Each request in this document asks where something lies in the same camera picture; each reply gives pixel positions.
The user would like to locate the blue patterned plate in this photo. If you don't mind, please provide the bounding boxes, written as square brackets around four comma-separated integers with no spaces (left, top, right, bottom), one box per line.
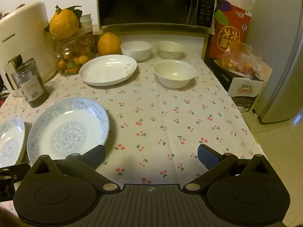
[27,97,110,165]
[0,117,26,168]

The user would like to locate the cream bowl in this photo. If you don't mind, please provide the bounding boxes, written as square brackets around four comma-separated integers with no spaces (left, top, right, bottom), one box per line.
[153,60,197,89]
[155,41,185,60]

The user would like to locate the plastic jar with dark contents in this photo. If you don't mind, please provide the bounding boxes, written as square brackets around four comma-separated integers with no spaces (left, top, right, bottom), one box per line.
[15,59,49,108]

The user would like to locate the clear glass jar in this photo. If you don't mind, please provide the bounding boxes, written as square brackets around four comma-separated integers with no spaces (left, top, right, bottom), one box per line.
[55,32,91,77]

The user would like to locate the black and white cardboard box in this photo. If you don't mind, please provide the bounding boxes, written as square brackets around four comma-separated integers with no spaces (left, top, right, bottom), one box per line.
[205,57,264,113]

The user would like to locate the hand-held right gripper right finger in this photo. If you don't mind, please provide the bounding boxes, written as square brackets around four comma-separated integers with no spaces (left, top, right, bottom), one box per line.
[183,144,275,192]

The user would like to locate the large orange with leaves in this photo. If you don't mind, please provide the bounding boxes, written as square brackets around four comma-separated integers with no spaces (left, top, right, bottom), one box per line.
[45,5,82,40]

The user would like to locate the cherry print tablecloth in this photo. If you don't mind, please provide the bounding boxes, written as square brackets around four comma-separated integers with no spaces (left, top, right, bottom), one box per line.
[0,38,268,218]

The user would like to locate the small mandarin oranges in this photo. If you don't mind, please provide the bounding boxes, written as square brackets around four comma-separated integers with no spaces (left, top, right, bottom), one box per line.
[57,48,90,75]

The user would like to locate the plastic bag of oranges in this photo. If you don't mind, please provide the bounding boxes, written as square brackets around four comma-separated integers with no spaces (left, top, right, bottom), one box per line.
[216,39,273,79]

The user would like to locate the cream air fryer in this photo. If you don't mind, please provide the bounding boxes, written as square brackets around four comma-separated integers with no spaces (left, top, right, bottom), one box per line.
[0,2,58,97]

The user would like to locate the red carton box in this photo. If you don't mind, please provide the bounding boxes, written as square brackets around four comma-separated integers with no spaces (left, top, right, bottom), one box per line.
[208,5,251,59]

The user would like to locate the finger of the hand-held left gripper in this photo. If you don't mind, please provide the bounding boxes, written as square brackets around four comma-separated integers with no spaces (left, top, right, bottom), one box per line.
[0,163,30,182]

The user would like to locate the silver refrigerator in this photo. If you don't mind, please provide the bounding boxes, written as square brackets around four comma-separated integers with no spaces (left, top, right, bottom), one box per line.
[252,0,303,123]

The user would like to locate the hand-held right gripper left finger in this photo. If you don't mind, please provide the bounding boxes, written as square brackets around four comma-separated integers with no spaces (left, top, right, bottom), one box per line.
[31,144,118,193]

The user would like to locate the stacked white containers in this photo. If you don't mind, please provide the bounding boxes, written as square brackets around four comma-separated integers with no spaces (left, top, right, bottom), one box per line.
[80,13,93,32]

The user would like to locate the white bowl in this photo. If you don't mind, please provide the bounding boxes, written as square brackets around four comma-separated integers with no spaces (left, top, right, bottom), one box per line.
[120,41,152,62]

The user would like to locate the black microwave oven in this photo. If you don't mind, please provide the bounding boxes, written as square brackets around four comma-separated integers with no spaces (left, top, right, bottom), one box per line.
[96,0,217,35]

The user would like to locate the plain white plate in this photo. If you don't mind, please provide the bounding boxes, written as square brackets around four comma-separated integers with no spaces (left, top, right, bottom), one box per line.
[79,54,138,86]

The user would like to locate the jar with patterned label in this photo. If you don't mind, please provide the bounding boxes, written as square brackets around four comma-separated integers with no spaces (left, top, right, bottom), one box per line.
[79,30,98,55]

